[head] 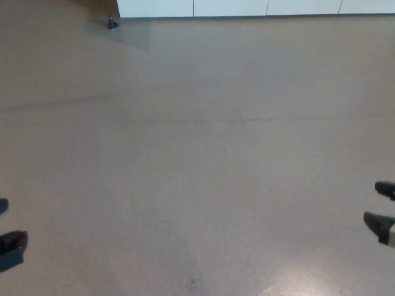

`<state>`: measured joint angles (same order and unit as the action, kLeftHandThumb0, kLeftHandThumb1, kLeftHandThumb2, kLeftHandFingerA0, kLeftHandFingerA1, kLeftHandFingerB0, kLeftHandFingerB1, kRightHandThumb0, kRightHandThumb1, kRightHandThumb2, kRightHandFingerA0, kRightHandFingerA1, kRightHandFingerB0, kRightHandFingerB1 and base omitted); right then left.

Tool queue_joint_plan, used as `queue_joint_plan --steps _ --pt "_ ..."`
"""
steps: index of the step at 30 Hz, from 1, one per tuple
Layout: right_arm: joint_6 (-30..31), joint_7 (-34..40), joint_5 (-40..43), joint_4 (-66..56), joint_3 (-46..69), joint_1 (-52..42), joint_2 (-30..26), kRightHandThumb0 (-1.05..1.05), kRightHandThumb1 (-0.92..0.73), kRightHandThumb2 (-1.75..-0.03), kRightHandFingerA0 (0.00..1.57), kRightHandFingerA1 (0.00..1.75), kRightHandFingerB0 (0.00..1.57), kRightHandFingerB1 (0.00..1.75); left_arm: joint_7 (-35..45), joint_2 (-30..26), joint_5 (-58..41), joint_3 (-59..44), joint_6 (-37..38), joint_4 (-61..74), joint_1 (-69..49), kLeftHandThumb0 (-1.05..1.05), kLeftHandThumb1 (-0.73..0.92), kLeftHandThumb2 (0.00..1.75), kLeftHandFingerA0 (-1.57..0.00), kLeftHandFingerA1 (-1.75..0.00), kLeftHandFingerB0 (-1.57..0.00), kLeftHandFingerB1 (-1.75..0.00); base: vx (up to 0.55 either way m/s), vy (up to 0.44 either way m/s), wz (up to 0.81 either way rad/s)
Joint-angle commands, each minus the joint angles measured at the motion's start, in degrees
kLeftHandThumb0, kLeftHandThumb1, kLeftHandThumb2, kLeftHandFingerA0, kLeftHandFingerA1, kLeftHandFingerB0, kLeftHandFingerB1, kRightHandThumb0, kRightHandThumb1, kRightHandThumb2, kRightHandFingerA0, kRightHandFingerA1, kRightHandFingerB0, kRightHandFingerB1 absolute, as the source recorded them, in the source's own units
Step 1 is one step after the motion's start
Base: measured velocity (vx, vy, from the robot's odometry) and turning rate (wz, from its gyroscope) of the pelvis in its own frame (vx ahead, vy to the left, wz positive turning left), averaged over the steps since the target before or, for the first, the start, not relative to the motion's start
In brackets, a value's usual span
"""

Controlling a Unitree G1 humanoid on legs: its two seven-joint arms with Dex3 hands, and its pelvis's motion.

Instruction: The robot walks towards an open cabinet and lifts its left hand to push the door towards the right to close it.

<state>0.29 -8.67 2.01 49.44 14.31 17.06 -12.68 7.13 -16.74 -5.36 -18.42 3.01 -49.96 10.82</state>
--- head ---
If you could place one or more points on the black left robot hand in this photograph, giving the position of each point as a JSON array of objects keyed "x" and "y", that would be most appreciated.
[{"x": 10, "y": 246}]

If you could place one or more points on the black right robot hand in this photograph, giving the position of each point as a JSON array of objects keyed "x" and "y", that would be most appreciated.
[{"x": 378, "y": 223}]

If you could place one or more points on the black floor door stopper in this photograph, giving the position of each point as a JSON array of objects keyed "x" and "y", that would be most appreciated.
[{"x": 111, "y": 23}]

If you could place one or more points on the white locker cabinet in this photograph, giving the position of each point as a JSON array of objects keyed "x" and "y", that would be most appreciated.
[{"x": 234, "y": 6}]

